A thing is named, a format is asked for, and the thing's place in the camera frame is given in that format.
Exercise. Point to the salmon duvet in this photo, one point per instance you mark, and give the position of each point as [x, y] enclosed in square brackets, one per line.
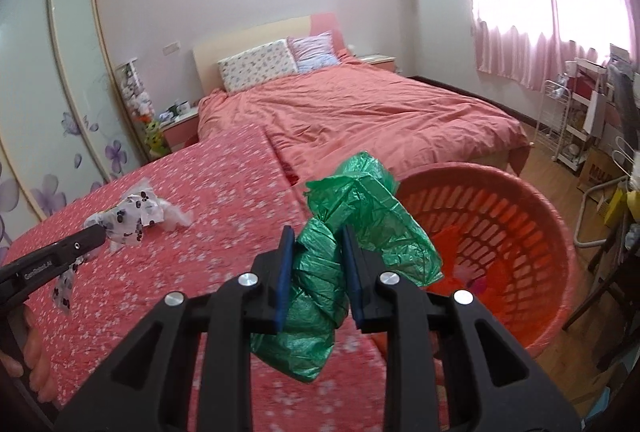
[375, 112]

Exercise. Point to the wardrobe with purple flowers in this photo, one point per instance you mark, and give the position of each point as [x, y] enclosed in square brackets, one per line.
[75, 87]

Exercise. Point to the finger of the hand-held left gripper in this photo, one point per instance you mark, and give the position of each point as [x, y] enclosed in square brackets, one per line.
[80, 247]

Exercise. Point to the clear tube of plush toys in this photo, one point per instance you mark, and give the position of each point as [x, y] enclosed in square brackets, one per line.
[140, 107]

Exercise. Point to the person's left hand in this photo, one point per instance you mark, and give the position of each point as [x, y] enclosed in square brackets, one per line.
[37, 352]

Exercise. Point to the white floral pillow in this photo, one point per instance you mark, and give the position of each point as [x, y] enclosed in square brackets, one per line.
[257, 64]

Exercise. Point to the pink curtain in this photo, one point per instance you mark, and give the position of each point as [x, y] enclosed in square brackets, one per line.
[525, 52]

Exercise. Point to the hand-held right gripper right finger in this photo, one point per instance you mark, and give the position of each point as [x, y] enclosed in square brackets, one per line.
[352, 277]

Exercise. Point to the beige and pink headboard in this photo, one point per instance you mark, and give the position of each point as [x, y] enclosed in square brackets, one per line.
[240, 37]

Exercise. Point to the white shelf trolley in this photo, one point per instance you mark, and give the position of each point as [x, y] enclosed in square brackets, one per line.
[582, 112]

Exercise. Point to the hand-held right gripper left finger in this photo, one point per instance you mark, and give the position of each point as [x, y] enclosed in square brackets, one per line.
[285, 282]

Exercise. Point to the pink nightstand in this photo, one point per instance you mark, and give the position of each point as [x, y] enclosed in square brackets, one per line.
[180, 132]

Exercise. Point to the beige nightstand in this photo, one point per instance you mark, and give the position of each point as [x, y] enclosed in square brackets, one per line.
[380, 60]

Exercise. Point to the red plastic basket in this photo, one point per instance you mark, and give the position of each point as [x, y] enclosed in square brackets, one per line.
[500, 222]

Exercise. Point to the white wall socket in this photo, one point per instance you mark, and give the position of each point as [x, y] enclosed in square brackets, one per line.
[170, 47]

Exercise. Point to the green plastic bag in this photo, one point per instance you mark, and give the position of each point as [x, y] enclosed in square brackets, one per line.
[370, 212]

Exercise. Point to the red floral blanket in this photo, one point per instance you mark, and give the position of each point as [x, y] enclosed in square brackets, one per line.
[225, 192]

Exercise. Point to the clear black-spotted plastic bag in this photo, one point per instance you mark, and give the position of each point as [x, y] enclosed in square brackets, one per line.
[135, 212]

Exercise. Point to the pink striped pillow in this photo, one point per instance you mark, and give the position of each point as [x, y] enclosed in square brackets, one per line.
[315, 49]

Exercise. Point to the brown cardboard box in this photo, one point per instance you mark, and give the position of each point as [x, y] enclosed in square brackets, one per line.
[595, 172]

